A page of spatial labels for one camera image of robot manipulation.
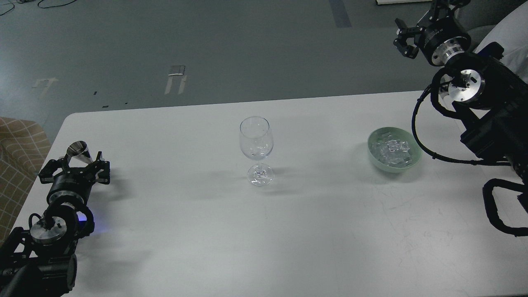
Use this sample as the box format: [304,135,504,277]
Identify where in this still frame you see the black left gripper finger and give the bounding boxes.
[80,151,111,185]
[38,157,71,184]

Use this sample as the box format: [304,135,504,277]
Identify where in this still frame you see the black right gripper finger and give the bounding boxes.
[393,18,424,59]
[417,0,470,26]

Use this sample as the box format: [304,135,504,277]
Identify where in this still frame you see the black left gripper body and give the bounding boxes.
[46,167,97,205]

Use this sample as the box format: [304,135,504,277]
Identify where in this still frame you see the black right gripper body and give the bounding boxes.
[417,16,471,66]

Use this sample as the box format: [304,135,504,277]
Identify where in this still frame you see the steel cocktail jigger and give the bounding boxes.
[66,141,94,164]

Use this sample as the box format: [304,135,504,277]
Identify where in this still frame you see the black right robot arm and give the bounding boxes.
[394,0,528,237]

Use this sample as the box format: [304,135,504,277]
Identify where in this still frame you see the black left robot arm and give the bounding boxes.
[1,151,111,297]

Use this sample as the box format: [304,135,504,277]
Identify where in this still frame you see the clear ice cubes pile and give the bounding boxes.
[370,139,414,168]

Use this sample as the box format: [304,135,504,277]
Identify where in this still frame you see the clear wine glass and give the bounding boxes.
[239,116,275,187]

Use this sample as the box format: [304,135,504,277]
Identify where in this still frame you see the plaid beige sofa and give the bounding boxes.
[0,117,51,243]

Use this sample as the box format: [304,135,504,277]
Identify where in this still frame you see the green ceramic bowl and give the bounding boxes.
[367,127,423,173]

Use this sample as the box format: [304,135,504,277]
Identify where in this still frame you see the black floor cable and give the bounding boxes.
[0,0,79,17]

